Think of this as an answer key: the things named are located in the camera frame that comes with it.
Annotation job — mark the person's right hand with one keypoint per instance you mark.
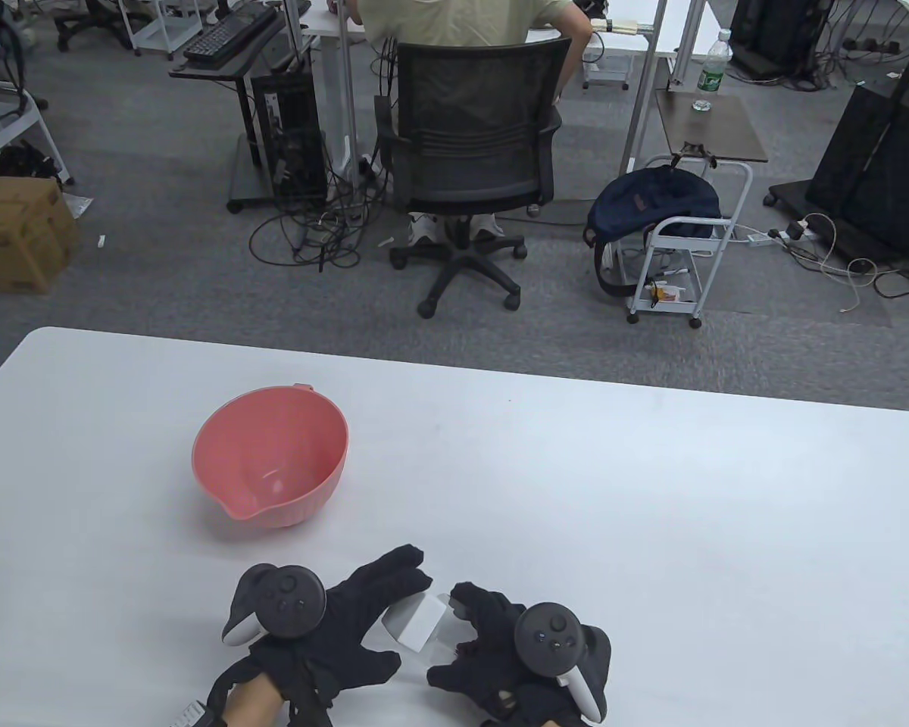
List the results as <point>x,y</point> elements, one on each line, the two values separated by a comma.
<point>492,651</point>

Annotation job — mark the person's left hand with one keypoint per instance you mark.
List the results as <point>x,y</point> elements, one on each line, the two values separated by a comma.
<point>348,613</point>

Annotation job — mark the clear plastic jar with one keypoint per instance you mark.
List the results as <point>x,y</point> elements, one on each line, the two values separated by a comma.
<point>451,636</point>

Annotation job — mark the white square jar lid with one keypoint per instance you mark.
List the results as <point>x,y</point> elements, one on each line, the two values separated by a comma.
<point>413,625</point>

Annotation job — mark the pink salad bowl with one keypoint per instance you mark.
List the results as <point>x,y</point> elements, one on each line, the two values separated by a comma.
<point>273,432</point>

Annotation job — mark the person's left forearm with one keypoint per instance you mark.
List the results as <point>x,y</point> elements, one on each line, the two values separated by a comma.
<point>254,708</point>

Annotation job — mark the white label tag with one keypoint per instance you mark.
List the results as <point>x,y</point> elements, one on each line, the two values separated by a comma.
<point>189,716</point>

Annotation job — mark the white metal rolling cart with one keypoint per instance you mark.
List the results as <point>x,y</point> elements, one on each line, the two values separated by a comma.
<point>693,225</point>

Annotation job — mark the navy blue backpack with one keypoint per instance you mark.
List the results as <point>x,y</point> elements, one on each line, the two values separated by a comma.
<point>651,201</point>

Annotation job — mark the black computer tower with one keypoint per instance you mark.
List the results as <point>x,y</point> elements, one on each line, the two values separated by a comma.
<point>295,129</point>

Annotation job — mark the white power strip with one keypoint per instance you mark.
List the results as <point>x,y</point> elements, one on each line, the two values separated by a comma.
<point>795,229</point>
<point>759,240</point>

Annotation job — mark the brown cardboard box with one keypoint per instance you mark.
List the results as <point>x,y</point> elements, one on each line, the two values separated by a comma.
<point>15,242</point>

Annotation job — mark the black mesh office chair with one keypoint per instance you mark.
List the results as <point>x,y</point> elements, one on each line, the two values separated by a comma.
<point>470,98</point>

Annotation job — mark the black bag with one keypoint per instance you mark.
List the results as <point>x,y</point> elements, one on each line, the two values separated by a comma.
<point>23,163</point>

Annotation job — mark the dark brown side table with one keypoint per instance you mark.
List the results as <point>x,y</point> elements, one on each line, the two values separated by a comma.
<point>708,136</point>

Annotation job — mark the dark rolling keyboard stand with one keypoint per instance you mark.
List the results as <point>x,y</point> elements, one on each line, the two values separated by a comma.
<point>220,70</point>

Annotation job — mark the black keyboard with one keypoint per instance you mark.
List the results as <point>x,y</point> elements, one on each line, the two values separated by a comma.
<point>223,34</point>

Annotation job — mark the small white wheeled cart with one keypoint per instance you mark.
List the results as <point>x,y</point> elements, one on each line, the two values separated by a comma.
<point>178,30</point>

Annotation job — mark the black cabinet on wheels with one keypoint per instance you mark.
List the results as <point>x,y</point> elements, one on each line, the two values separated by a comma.
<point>856,151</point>

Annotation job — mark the green label water bottle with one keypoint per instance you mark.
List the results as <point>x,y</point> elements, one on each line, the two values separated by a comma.
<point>710,72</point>

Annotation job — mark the white metal-legged desk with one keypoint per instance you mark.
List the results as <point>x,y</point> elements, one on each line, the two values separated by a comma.
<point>629,44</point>

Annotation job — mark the black swivel chair base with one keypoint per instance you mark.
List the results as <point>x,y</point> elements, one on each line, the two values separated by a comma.
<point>95,19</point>

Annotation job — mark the black headset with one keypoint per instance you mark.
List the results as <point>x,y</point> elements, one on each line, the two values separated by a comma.
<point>597,7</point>

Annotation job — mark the black equipment box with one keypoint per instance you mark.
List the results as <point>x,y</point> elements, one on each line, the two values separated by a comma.
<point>773,30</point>

